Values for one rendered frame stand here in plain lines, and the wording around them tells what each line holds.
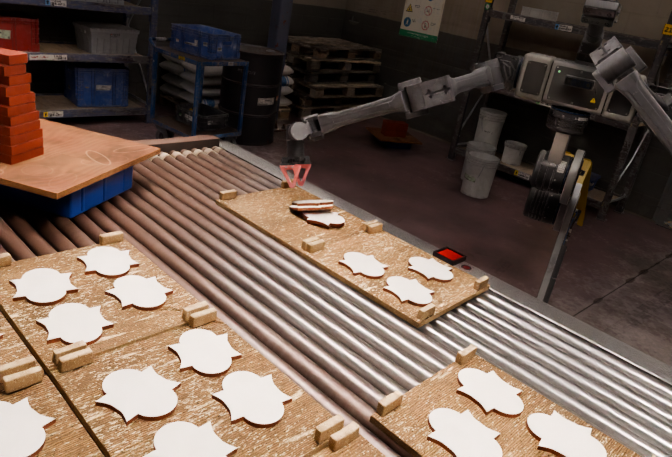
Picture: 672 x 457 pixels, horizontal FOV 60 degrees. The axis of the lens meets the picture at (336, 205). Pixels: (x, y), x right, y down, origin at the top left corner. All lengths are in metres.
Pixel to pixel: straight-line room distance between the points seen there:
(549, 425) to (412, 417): 0.27
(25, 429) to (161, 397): 0.21
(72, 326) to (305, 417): 0.50
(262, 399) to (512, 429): 0.47
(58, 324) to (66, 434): 0.29
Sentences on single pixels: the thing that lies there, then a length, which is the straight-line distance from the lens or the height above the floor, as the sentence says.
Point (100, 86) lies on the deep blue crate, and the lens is 5.99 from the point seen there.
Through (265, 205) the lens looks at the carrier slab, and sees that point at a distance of 1.90.
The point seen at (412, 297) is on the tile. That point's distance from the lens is 1.50.
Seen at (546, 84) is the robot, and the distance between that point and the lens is 2.17.
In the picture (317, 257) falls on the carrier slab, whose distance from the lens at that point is 1.61.
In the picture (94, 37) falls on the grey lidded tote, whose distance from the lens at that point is 5.85.
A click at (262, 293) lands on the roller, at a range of 1.45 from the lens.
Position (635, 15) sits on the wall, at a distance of 6.33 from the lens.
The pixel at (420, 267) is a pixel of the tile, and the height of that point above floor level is 0.95.
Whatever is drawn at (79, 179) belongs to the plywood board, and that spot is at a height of 1.04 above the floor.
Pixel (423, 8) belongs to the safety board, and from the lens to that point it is 7.55.
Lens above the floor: 1.66
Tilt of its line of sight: 21 degrees down
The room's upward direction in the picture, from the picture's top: 10 degrees clockwise
